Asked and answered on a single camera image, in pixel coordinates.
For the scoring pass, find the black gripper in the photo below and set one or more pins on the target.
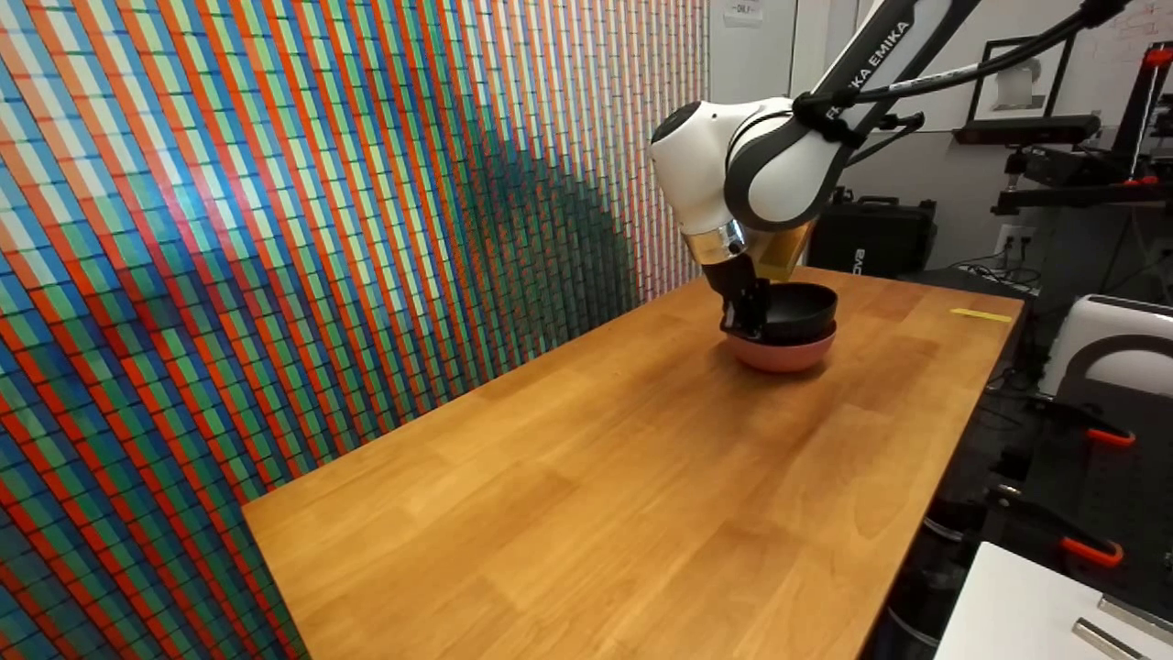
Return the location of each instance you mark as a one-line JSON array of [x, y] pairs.
[[733, 279]]

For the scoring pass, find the black bowl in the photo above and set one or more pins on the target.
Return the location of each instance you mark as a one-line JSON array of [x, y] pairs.
[[794, 314]]

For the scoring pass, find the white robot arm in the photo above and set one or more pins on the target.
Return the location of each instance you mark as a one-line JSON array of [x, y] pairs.
[[750, 177]]

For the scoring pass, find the pink bowl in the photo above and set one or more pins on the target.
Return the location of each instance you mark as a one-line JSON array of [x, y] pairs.
[[780, 358]]

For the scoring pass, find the black case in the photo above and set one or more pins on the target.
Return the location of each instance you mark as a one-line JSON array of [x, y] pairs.
[[873, 238]]

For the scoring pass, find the black shelf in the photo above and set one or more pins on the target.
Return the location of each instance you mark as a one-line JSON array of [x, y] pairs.
[[1026, 131]]

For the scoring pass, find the framed portrait picture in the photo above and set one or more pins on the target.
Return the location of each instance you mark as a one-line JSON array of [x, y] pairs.
[[1022, 90]]

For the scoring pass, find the white chair back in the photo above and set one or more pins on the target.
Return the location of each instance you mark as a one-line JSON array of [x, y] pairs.
[[1111, 340]]

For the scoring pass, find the black clamp orange tip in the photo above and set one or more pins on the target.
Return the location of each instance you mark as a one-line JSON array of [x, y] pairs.
[[1094, 426]]

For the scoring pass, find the white box corner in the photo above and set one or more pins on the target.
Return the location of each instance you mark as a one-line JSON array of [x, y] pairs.
[[1021, 612]]

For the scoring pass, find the red black stand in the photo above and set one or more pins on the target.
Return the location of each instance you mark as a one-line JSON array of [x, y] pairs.
[[1140, 103]]

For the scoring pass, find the black clamp orange handle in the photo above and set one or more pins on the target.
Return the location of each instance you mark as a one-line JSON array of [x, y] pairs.
[[1033, 526]]

